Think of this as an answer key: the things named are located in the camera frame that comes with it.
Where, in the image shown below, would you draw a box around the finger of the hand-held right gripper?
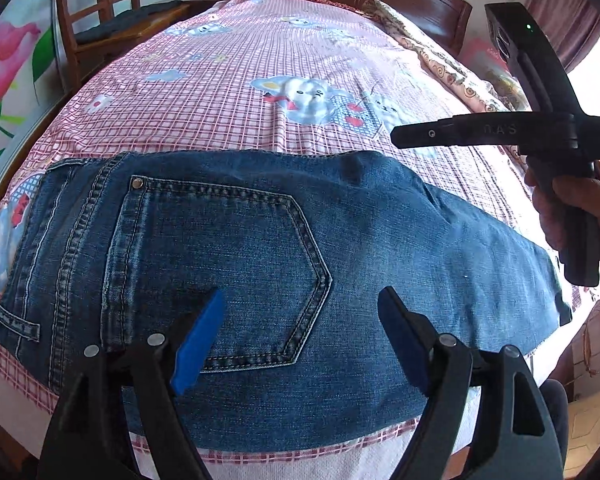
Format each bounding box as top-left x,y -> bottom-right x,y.
390,112 -> 532,151

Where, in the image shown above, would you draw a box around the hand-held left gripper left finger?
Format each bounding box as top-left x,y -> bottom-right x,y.
37,287 -> 226,480

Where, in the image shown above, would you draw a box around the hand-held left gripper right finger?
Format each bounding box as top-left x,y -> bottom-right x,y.
377,286 -> 566,480

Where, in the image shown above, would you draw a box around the blue denim pants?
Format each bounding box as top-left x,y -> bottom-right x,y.
0,150 -> 573,453

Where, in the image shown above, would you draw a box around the person's right hand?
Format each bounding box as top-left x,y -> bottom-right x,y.
524,159 -> 600,265

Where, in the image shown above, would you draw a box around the pink curtain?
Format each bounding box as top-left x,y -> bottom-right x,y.
524,0 -> 600,77

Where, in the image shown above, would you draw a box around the floral swirl quilt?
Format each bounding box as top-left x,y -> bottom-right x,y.
362,0 -> 537,166

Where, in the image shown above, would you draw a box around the person's leg in dark trousers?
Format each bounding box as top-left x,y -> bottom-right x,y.
539,379 -> 572,463

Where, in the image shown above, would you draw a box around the pink checked cartoon bed sheet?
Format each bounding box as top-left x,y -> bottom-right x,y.
0,0 -> 600,463

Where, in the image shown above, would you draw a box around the dark chair cushion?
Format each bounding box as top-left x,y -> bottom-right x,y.
75,2 -> 182,44

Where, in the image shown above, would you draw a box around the floral sliding wardrobe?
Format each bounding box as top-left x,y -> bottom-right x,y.
0,0 -> 67,201

